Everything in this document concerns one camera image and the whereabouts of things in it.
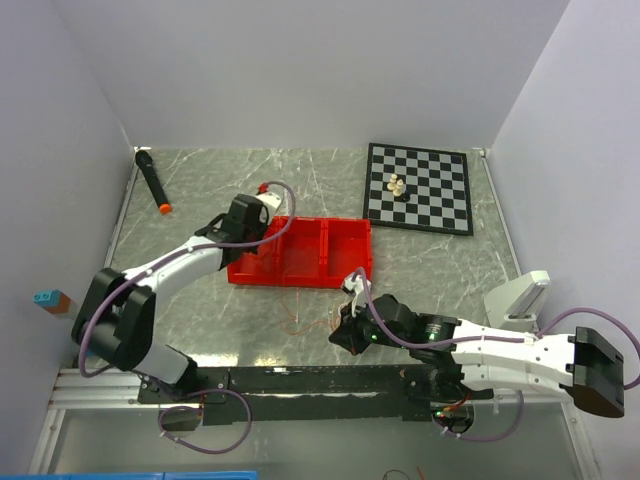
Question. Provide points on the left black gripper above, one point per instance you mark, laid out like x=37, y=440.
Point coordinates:
x=263, y=224

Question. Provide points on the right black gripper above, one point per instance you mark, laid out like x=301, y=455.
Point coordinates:
x=347, y=333

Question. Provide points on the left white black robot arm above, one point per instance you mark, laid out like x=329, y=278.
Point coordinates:
x=116, y=319

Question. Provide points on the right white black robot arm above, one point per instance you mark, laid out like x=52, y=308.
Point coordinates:
x=465, y=357

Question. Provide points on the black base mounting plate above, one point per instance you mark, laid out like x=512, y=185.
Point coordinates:
x=407, y=392

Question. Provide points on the red three-compartment tray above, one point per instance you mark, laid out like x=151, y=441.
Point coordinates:
x=315, y=252

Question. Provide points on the black microphone orange end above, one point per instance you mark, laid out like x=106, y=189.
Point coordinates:
x=145, y=163

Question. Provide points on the cream chess piece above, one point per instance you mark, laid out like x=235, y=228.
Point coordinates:
x=391, y=185
x=398, y=189

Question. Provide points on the white grey stand device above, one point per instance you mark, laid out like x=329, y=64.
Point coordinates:
x=516, y=304

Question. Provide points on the black grey chessboard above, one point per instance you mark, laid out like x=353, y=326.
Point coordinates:
x=437, y=182

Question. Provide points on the blue plastic bin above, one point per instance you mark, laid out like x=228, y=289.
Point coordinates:
x=213, y=475

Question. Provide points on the blue brown toy block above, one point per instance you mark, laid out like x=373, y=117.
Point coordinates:
x=56, y=303

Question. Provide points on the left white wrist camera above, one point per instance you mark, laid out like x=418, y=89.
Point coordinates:
x=271, y=201

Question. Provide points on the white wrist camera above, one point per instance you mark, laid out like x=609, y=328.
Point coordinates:
x=355, y=285
x=271, y=201

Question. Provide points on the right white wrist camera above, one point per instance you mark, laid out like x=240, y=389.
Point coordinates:
x=355, y=285

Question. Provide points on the aluminium rail frame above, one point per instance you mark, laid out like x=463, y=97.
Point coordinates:
x=114, y=390

